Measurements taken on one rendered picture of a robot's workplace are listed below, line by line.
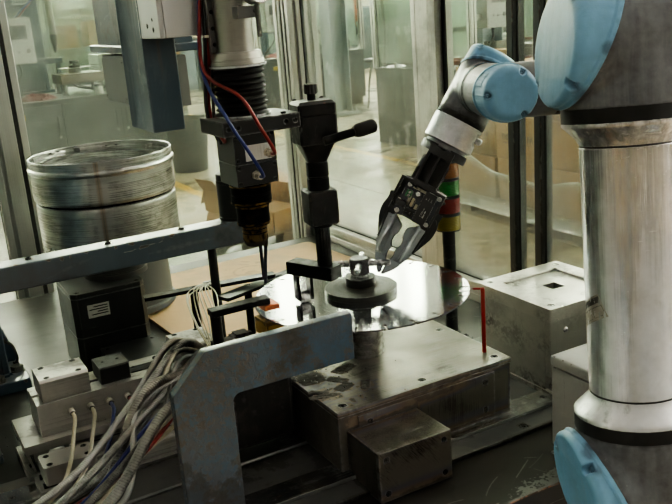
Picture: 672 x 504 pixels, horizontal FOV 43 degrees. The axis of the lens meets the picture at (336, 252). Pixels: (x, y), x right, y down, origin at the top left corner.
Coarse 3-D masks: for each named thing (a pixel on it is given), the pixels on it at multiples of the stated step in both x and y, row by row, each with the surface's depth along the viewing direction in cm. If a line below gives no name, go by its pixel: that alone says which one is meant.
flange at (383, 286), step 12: (348, 276) 132; (372, 276) 131; (384, 276) 136; (336, 288) 132; (348, 288) 131; (360, 288) 130; (372, 288) 130; (384, 288) 130; (396, 288) 131; (336, 300) 129; (348, 300) 128; (360, 300) 127; (372, 300) 128
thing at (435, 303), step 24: (408, 264) 144; (432, 264) 143; (264, 288) 138; (288, 288) 137; (408, 288) 132; (432, 288) 132; (456, 288) 131; (264, 312) 127; (288, 312) 126; (312, 312) 125; (336, 312) 125; (360, 312) 124; (384, 312) 123; (408, 312) 122; (432, 312) 122
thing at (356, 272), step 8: (360, 256) 132; (344, 264) 131; (352, 264) 130; (360, 264) 130; (368, 264) 131; (376, 264) 131; (384, 264) 131; (352, 272) 131; (360, 272) 130; (368, 272) 131
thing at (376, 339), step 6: (354, 336) 132; (360, 336) 132; (366, 336) 132; (372, 336) 132; (378, 336) 133; (354, 342) 132; (360, 342) 132; (366, 342) 132; (372, 342) 132; (378, 342) 133; (354, 348) 133; (360, 348) 132; (366, 348) 132; (372, 348) 132; (378, 348) 133; (354, 354) 133; (360, 354) 133; (366, 354) 132; (372, 354) 133; (378, 354) 133
